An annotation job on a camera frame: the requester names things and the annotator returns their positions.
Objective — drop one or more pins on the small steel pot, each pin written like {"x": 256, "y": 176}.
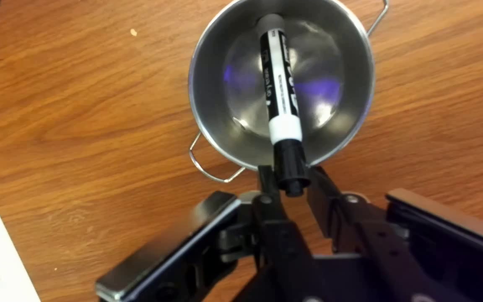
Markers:
{"x": 330, "y": 72}

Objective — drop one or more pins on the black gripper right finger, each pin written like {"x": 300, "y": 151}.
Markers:
{"x": 364, "y": 228}

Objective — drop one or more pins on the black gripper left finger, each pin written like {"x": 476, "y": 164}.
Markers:
{"x": 275, "y": 235}

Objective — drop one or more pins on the black white marker pen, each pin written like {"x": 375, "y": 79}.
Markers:
{"x": 280, "y": 84}

